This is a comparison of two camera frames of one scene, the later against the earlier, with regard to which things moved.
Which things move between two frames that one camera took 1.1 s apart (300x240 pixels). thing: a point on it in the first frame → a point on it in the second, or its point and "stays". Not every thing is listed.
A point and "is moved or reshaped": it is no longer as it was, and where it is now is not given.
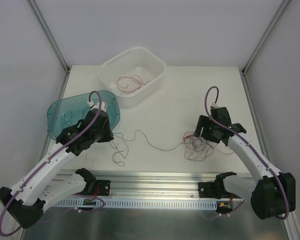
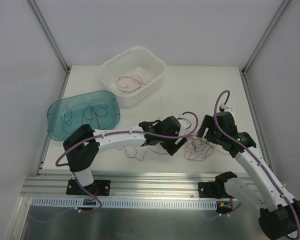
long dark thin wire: (146, 139) is moved or reshaped
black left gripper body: (106, 128) → (175, 144)
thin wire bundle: (197, 149) stays
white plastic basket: (133, 76) stays
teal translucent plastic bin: (64, 112) stays
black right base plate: (206, 189) stays
